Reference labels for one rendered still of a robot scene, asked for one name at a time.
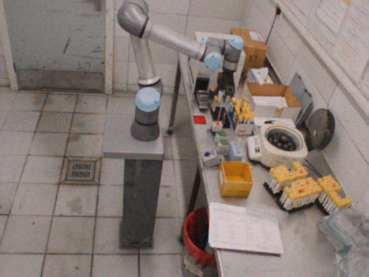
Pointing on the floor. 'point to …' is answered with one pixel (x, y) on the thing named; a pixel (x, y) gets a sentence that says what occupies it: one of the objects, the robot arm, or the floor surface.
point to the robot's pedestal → (140, 200)
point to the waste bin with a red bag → (198, 258)
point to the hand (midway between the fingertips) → (221, 103)
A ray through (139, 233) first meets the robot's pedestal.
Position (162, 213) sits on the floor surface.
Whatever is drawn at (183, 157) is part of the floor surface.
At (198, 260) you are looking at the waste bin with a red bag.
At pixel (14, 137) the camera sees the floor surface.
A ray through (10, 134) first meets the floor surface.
